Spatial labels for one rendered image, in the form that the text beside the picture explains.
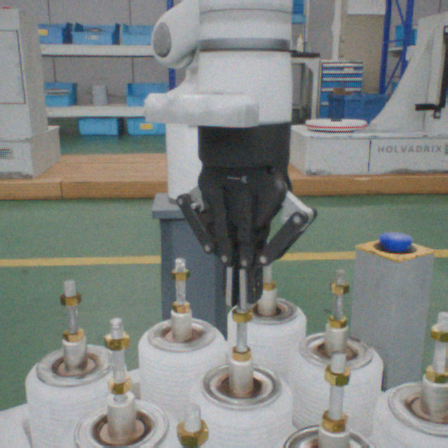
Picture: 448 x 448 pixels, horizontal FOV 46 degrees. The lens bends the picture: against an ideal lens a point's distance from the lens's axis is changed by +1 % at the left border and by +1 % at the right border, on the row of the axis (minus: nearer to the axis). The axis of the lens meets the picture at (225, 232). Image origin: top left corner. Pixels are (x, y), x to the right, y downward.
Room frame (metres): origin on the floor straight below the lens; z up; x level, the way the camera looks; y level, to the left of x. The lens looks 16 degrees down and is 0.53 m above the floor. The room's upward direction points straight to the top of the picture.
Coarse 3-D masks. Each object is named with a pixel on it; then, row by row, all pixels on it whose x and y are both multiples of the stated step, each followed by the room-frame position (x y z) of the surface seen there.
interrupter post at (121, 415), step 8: (128, 392) 0.38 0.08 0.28; (112, 400) 0.37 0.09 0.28; (128, 400) 0.37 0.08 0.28; (112, 408) 0.36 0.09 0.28; (120, 408) 0.36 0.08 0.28; (128, 408) 0.36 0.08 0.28; (112, 416) 0.36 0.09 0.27; (120, 416) 0.36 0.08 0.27; (128, 416) 0.36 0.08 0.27; (112, 424) 0.36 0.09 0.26; (120, 424) 0.36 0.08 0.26; (128, 424) 0.36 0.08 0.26; (112, 432) 0.36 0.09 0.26; (120, 432) 0.36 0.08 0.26; (128, 432) 0.36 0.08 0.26
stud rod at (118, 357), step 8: (112, 320) 0.37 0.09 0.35; (120, 320) 0.37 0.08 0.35; (112, 328) 0.37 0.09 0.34; (120, 328) 0.37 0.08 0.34; (112, 336) 0.37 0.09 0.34; (120, 336) 0.37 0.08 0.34; (112, 352) 0.37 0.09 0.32; (120, 352) 0.37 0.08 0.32; (112, 360) 0.37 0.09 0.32; (120, 360) 0.37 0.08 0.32; (112, 368) 0.37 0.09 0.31; (120, 368) 0.37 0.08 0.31; (120, 376) 0.37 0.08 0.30; (120, 400) 0.37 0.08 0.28
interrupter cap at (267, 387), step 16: (224, 368) 0.46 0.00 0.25; (256, 368) 0.46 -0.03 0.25; (208, 384) 0.43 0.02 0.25; (224, 384) 0.44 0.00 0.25; (256, 384) 0.44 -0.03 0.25; (272, 384) 0.43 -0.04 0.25; (208, 400) 0.41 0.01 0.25; (224, 400) 0.41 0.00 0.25; (240, 400) 0.41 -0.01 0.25; (256, 400) 0.41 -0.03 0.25; (272, 400) 0.41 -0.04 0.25
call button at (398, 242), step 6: (384, 234) 0.66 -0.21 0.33; (390, 234) 0.66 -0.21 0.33; (396, 234) 0.66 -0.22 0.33; (402, 234) 0.66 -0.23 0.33; (384, 240) 0.64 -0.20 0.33; (390, 240) 0.64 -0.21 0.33; (396, 240) 0.64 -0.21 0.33; (402, 240) 0.64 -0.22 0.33; (408, 240) 0.64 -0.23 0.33; (384, 246) 0.65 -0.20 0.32; (390, 246) 0.64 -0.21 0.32; (396, 246) 0.64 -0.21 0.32; (402, 246) 0.64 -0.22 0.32; (408, 246) 0.64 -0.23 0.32
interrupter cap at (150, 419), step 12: (96, 408) 0.39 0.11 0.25; (144, 408) 0.40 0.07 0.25; (156, 408) 0.39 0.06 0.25; (84, 420) 0.38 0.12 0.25; (96, 420) 0.38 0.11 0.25; (144, 420) 0.38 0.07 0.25; (156, 420) 0.38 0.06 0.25; (168, 420) 0.38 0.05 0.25; (84, 432) 0.36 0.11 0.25; (96, 432) 0.36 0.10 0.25; (108, 432) 0.37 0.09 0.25; (144, 432) 0.36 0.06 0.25; (156, 432) 0.36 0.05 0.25; (168, 432) 0.37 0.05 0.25; (84, 444) 0.35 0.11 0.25; (96, 444) 0.35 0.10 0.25; (108, 444) 0.35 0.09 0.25; (120, 444) 0.35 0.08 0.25; (132, 444) 0.35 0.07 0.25; (144, 444) 0.35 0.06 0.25; (156, 444) 0.35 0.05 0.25
